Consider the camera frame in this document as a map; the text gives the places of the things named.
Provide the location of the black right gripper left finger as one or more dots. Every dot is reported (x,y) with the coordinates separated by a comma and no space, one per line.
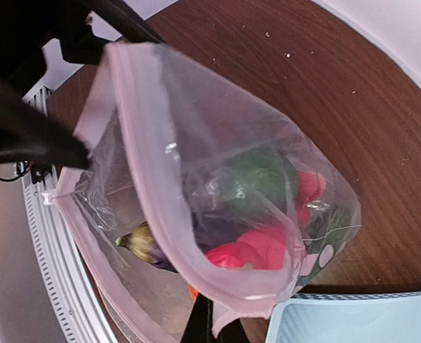
(197,329)

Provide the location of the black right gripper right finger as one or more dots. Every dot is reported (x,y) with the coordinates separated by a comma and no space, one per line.
(232,333)

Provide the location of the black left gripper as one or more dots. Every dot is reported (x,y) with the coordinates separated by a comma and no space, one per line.
(25,27)

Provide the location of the orange red pepper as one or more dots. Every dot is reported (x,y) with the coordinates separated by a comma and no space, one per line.
(263,244)

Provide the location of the dark purple eggplant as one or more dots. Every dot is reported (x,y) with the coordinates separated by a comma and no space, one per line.
(204,232)

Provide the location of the clear zip top bag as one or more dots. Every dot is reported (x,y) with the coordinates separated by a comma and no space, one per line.
(159,126)

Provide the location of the green cucumber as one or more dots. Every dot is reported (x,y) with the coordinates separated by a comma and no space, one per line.
(324,237)

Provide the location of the green bell pepper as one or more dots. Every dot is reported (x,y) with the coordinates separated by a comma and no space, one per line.
(257,178)

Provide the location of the light blue plastic basket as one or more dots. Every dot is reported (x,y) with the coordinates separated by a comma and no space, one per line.
(394,317)

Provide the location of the front aluminium rail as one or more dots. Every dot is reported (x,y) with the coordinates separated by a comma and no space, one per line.
(46,293)

